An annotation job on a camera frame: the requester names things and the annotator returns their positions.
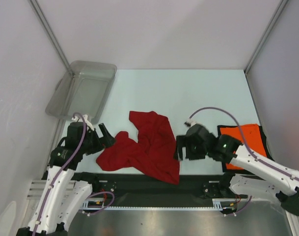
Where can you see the orange folded t shirt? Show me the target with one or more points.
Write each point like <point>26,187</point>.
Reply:
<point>250,142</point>

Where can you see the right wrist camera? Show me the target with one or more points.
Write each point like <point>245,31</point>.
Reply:
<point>190,122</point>

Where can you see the white cable duct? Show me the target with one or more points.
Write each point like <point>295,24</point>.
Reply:
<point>216,205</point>

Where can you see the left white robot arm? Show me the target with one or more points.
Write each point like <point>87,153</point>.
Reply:
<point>64,191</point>

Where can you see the aluminium frame rail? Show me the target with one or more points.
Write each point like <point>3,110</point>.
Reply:
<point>37,187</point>

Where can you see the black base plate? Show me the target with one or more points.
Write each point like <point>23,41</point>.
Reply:
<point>143,191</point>

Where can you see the clear plastic bin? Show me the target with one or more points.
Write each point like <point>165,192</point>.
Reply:
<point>85,92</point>

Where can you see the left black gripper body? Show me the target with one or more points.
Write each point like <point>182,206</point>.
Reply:
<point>93,143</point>

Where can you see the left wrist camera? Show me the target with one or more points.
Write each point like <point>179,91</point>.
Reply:
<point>77,117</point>

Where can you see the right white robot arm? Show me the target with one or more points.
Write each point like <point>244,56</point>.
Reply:
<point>266,180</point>

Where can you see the red t shirt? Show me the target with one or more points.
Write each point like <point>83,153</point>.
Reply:
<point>152,153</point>

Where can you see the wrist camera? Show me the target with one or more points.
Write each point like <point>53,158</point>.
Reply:
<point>77,117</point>
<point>190,122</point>

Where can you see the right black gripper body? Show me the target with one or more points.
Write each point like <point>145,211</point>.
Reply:
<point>188,151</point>

